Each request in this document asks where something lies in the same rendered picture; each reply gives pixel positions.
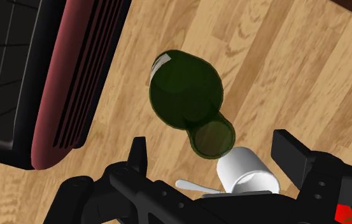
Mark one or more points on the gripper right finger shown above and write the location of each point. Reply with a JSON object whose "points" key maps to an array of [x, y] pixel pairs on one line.
{"points": [[327, 173]]}

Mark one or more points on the black and maroon toaster oven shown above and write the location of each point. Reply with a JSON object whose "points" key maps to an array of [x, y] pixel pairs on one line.
{"points": [[48, 93]]}

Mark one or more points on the white spoon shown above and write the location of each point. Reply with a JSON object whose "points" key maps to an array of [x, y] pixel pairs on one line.
{"points": [[188, 185]]}

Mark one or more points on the red rounded object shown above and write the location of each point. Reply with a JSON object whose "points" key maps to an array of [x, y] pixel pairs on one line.
{"points": [[344, 216]]}

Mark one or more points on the white cup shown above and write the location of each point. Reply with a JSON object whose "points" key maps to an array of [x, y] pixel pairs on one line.
{"points": [[240, 167]]}

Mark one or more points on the dark green glass bottle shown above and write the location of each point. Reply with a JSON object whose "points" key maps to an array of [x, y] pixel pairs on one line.
{"points": [[185, 93]]}

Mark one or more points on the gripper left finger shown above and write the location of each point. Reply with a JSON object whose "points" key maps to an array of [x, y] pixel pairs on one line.
{"points": [[132, 192]]}

